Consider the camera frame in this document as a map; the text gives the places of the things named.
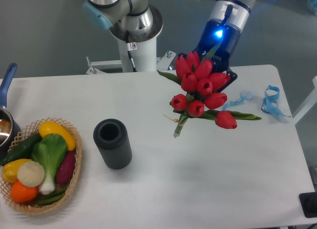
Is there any dark grey ribbed vase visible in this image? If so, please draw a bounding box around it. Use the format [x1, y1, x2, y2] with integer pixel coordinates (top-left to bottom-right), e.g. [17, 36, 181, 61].
[93, 119, 132, 170]

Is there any blue handled saucepan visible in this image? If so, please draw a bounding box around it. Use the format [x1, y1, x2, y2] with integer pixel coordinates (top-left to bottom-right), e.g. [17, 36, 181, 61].
[0, 63, 21, 159]

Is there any yellow bell pepper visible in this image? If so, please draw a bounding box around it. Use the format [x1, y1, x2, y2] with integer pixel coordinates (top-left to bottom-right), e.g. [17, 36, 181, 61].
[1, 159, 31, 183]

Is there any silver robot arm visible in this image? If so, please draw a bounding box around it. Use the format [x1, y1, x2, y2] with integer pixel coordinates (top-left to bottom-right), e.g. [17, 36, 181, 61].
[83, 0, 256, 92]

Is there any blue ribbon strip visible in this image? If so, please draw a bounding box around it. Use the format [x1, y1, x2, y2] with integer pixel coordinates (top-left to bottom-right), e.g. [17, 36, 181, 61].
[261, 85, 291, 117]

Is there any green cucumber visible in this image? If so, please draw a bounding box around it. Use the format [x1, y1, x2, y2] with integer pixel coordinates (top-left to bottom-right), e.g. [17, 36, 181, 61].
[0, 133, 42, 166]

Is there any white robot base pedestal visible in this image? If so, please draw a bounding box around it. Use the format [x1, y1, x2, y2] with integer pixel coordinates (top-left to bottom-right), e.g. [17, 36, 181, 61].
[86, 37, 176, 75]

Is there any white frame at right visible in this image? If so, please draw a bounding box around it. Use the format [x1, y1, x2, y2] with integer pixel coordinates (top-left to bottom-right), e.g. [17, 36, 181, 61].
[293, 76, 317, 125]

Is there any light blue ribbon curl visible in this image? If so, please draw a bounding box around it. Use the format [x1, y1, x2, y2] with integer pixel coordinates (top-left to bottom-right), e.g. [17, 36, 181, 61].
[222, 91, 254, 111]

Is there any woven wicker basket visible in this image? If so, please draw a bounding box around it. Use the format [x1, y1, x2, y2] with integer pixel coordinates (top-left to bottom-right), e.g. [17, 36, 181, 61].
[0, 118, 82, 215]

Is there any orange fruit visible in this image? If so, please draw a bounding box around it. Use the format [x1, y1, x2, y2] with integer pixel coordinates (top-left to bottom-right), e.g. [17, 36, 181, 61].
[10, 181, 38, 203]

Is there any red tulip bouquet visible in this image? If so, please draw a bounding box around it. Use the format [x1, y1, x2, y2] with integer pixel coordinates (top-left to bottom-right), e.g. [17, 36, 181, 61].
[158, 43, 261, 137]

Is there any green bean pod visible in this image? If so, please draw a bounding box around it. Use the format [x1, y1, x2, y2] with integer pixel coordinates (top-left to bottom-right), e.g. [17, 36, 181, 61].
[35, 189, 66, 206]

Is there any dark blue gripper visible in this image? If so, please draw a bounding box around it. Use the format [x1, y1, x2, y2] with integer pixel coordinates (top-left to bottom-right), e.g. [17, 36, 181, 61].
[175, 20, 241, 92]

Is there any black device at edge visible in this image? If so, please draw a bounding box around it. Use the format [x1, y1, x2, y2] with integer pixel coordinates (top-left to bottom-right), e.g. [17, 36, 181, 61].
[299, 192, 317, 218]

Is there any green bok choy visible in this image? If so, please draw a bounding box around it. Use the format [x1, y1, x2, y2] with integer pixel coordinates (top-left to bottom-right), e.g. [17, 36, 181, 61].
[31, 134, 67, 195]

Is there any purple sweet potato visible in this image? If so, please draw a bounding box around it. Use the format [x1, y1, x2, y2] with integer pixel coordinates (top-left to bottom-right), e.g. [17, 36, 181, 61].
[55, 151, 75, 184]

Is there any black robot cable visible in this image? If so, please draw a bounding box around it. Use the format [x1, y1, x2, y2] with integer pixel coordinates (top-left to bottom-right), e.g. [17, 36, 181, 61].
[124, 30, 138, 73]

